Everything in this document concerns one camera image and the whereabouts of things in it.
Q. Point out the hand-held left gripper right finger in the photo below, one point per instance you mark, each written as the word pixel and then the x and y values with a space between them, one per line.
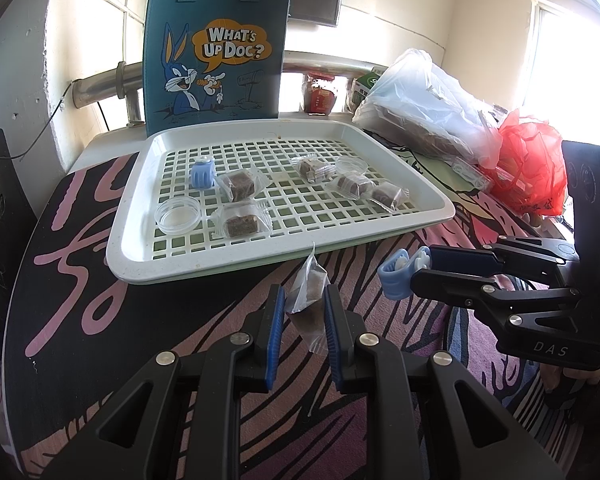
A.
pixel 332 340

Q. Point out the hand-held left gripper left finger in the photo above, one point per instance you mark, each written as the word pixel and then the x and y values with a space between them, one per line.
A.
pixel 276 340

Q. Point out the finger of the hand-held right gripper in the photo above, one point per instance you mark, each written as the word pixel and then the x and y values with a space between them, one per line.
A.
pixel 450 285
pixel 460 260

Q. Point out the blue flower hair clip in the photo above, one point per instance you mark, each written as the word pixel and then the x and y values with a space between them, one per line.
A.
pixel 395 275
pixel 202 174

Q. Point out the brown candy packet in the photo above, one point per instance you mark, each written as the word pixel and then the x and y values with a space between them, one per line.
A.
pixel 352 186
pixel 387 196
pixel 307 290
pixel 240 183
pixel 310 167
pixel 240 224

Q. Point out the clear round plastic container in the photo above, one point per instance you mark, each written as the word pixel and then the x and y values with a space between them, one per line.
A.
pixel 351 165
pixel 178 215

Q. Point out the white grid plastic tray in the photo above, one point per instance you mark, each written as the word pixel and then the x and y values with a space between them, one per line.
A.
pixel 130 240

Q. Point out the person's right hand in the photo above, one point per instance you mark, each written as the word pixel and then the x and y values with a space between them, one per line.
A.
pixel 552 375

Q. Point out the clear plastic packaging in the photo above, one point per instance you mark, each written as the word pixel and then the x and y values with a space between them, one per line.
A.
pixel 470 172

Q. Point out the red plastic bag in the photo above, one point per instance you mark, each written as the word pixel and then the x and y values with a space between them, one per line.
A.
pixel 530 165

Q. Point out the clear plastic bag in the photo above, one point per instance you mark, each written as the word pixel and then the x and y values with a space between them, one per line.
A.
pixel 420 105

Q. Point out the green and white carton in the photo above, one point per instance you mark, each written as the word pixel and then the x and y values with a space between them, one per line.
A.
pixel 365 87

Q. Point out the pink and black printed tablecloth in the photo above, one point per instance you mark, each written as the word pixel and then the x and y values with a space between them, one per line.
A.
pixel 80 280

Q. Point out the glass jar with red lid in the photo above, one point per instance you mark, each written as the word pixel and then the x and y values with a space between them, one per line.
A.
pixel 321 97

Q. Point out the window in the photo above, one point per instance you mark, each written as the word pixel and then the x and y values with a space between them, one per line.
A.
pixel 570 70

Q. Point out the blue cartoon rabbit tote bag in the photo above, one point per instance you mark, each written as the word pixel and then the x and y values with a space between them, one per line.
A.
pixel 220 90

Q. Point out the metal heating pipe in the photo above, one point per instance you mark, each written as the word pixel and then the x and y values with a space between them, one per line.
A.
pixel 105 82

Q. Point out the black water dispenser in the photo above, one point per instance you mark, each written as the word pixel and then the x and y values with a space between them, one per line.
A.
pixel 0 200

